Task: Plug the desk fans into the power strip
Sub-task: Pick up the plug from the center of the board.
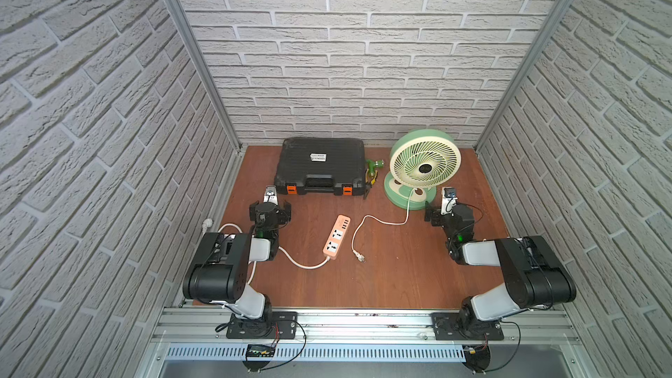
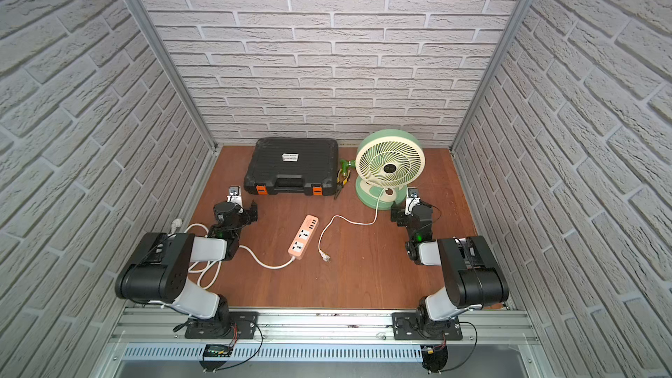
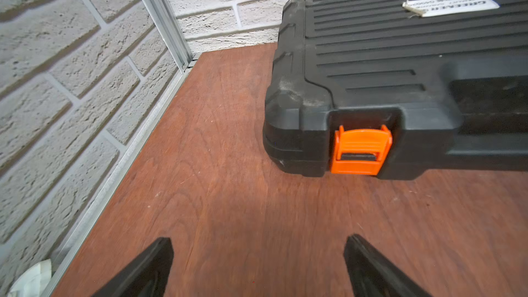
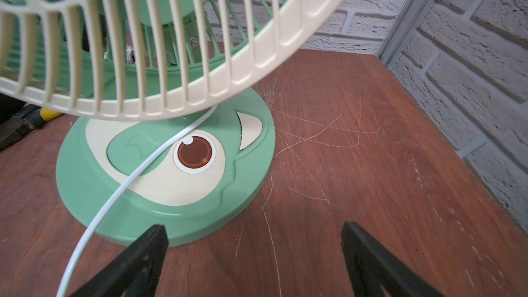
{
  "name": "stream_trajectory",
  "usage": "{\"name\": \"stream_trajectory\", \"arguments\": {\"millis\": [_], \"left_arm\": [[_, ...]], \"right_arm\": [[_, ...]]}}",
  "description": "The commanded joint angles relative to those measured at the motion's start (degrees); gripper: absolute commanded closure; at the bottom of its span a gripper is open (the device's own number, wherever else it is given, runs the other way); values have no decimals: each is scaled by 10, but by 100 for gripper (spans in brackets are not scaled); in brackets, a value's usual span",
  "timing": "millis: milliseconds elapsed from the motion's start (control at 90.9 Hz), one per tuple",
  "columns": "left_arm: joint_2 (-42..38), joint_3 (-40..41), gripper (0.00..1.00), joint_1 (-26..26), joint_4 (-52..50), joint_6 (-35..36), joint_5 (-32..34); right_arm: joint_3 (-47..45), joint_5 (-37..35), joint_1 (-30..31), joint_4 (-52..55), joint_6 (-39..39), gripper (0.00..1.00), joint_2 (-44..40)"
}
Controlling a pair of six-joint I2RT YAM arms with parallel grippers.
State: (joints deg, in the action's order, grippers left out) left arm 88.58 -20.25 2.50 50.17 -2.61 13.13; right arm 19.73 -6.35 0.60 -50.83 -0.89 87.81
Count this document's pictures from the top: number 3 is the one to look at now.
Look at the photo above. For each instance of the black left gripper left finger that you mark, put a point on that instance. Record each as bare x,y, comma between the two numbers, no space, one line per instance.
146,275

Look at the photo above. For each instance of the black plastic tool case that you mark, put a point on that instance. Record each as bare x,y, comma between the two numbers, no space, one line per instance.
393,88

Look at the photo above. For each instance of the white strip plug on cable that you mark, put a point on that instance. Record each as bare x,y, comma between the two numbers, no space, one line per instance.
33,282

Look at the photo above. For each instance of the aluminium corner frame post left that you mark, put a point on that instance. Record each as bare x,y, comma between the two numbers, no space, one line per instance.
165,21

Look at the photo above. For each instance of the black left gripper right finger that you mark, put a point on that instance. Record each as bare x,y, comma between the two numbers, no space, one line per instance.
372,274

